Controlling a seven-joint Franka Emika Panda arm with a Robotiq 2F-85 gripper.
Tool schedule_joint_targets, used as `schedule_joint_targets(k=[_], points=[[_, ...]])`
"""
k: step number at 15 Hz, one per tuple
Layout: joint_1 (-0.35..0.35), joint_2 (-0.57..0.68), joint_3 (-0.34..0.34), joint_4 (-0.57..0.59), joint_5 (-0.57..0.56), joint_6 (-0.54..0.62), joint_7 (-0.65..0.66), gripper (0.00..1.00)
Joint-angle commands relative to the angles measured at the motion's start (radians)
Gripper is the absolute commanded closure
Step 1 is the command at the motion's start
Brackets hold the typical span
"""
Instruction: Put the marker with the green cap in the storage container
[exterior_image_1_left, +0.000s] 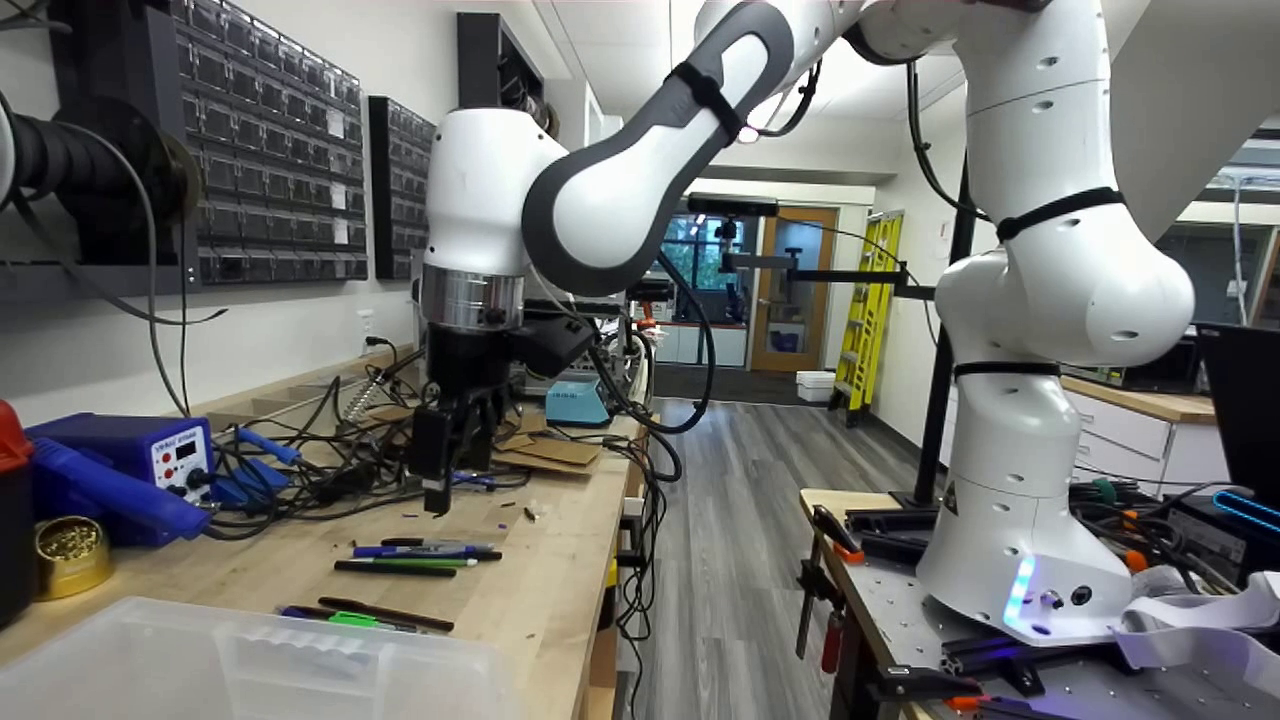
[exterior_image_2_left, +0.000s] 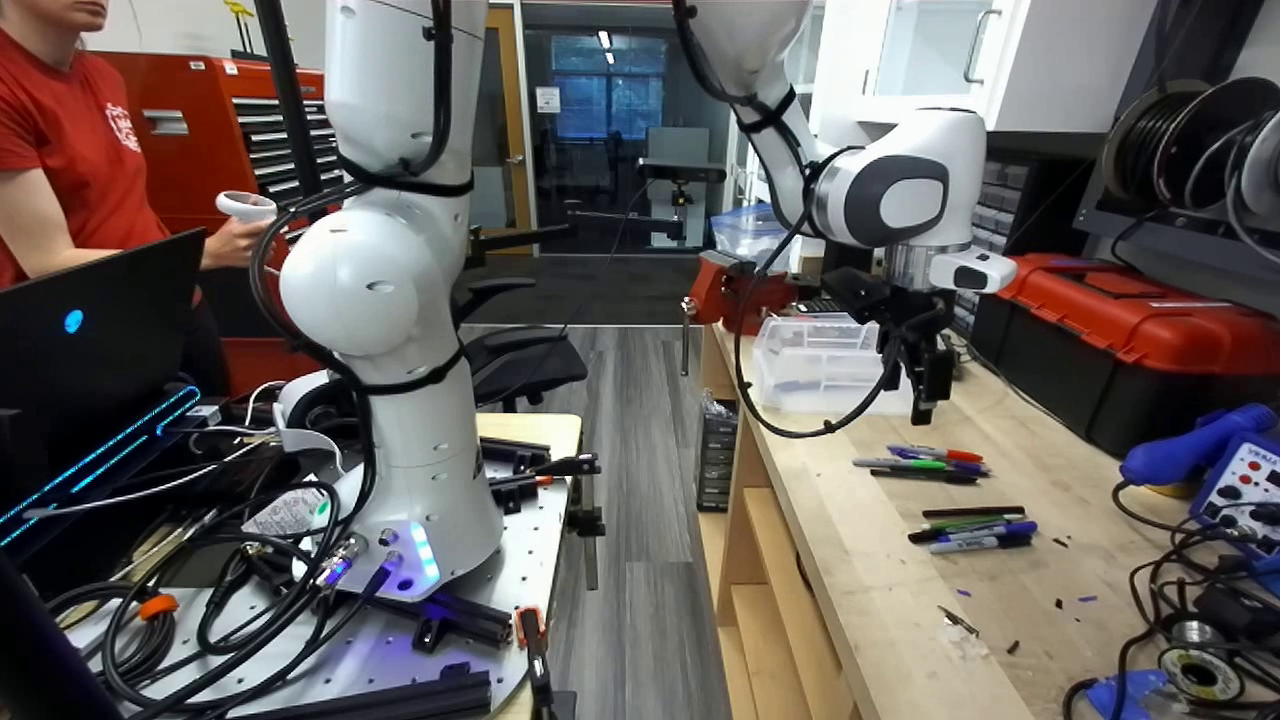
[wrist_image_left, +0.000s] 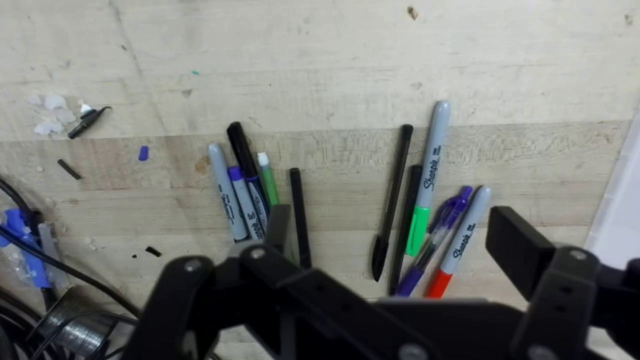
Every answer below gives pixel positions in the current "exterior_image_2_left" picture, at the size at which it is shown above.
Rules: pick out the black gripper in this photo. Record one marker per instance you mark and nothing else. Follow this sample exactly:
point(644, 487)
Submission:
point(886, 302)

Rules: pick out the white handheld controller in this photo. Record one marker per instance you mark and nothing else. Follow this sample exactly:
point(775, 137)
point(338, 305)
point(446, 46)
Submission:
point(246, 207)

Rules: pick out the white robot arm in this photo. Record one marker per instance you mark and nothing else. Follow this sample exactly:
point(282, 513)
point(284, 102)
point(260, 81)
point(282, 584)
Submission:
point(384, 283)

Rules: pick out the person bare forearm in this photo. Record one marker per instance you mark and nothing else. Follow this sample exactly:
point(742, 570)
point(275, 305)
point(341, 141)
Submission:
point(82, 244)

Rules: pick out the grey marker red cap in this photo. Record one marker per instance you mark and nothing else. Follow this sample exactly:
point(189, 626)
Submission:
point(960, 457)

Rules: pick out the clear plastic storage container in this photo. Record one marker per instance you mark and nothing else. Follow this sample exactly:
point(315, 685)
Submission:
point(815, 367)

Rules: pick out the grey marker blue cap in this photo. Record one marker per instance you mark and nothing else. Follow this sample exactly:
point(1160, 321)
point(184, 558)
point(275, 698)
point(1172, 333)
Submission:
point(1014, 533)

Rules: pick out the person bare hand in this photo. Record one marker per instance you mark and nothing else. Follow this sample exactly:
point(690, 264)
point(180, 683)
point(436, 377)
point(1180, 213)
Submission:
point(234, 244)

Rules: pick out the thin black pen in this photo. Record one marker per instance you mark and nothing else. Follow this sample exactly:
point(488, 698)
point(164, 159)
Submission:
point(973, 509)
point(935, 476)

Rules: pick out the thin green pen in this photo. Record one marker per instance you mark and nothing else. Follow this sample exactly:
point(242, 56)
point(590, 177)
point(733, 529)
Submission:
point(964, 520)

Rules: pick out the small parts drawer cabinet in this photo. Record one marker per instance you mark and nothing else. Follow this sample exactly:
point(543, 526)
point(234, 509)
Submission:
point(997, 207)

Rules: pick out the red bench vise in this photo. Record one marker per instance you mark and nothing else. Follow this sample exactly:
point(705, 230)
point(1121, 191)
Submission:
point(726, 295)

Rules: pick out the small clear plastic box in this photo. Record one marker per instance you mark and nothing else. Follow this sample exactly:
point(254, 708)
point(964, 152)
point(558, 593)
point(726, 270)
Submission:
point(748, 232)

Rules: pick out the red black tool case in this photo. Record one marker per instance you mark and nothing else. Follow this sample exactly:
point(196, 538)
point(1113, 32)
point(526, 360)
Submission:
point(1144, 333)

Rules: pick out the black ribbed strip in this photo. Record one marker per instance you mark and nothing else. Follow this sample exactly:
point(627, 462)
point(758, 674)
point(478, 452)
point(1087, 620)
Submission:
point(718, 462)

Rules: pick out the small black debris piece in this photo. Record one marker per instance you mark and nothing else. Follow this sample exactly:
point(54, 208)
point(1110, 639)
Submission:
point(960, 620)

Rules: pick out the blue white soldering station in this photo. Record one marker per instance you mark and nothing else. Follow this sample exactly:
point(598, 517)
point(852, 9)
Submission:
point(1240, 487)

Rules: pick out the small blue plastic tool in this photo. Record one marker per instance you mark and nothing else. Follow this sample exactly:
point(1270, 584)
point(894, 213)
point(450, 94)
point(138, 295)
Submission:
point(1127, 698)

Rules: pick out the glass door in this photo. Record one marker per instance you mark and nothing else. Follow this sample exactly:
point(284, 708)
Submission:
point(614, 122)

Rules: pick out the black hand tool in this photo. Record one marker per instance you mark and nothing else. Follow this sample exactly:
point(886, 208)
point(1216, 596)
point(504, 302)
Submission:
point(534, 468)

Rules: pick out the black office chair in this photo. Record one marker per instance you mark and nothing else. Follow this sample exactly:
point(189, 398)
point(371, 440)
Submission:
point(522, 360)

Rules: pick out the round metal solder spool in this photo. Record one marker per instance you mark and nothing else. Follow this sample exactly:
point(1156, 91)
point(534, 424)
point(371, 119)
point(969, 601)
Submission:
point(1200, 674)

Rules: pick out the white perforated mounting plate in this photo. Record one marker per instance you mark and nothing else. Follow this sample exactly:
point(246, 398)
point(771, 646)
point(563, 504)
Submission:
point(534, 533)

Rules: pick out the black clamp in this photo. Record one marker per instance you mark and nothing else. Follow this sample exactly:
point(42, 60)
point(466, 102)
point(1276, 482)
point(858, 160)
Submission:
point(466, 620)

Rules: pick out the black aluminium extrusion bar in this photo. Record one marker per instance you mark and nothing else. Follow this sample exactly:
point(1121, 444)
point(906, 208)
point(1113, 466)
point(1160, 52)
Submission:
point(384, 698)

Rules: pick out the red tool chest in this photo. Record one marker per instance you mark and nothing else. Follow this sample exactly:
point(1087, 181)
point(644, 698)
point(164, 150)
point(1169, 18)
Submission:
point(200, 134)

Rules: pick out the black laptop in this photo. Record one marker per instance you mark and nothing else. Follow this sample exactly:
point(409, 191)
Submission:
point(95, 347)

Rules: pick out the blue edged flat panel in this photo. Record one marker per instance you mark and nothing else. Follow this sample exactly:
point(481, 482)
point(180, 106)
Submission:
point(95, 462)

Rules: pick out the person red shirt torso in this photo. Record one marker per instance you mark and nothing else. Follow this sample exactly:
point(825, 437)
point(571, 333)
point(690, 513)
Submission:
point(64, 134)

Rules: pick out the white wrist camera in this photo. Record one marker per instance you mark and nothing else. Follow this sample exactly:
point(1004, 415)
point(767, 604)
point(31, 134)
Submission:
point(973, 273)

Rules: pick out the wooden workbench shelf frame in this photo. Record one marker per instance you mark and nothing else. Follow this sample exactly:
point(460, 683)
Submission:
point(767, 584)

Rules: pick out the white wall cabinet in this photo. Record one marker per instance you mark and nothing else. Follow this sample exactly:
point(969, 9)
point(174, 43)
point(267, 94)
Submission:
point(1042, 60)

